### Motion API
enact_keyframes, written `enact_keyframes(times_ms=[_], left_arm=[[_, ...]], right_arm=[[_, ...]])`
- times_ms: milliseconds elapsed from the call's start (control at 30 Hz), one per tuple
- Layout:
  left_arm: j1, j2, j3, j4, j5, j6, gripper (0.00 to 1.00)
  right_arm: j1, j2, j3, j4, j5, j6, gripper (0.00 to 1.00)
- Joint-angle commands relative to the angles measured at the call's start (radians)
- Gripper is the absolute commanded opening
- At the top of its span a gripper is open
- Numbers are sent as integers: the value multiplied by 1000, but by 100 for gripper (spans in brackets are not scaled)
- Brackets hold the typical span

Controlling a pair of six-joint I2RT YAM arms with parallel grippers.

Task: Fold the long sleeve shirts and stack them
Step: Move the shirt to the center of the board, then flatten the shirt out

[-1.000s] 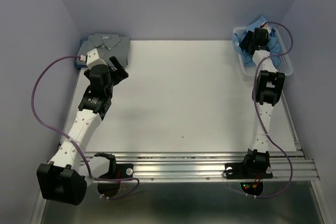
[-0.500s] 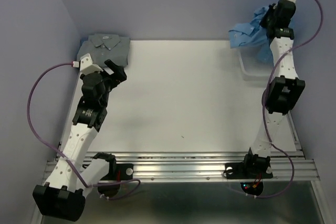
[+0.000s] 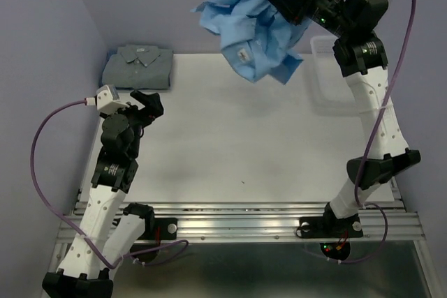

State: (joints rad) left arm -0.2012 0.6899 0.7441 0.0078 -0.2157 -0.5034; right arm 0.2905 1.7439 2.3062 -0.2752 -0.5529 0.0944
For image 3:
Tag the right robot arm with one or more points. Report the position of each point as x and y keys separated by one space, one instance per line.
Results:
x=363 y=61

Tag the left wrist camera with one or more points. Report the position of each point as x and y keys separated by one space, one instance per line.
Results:
x=106 y=100

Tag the folded grey shirt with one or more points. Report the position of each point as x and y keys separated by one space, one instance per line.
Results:
x=146 y=67

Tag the aluminium rail frame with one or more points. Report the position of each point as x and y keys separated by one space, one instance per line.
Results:
x=217 y=203

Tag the white plastic basket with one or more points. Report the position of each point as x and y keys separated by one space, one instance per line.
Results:
x=330 y=89

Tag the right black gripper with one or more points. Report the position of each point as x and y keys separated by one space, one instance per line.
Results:
x=296 y=3

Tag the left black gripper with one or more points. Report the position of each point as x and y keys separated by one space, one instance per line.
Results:
x=152 y=101

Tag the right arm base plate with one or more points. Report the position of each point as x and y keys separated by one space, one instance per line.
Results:
x=313 y=227

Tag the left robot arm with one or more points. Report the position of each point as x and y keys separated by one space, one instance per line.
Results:
x=96 y=252

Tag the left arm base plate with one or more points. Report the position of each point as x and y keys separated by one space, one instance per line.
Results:
x=162 y=229

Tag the light blue long sleeve shirt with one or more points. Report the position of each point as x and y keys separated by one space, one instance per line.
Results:
x=255 y=39

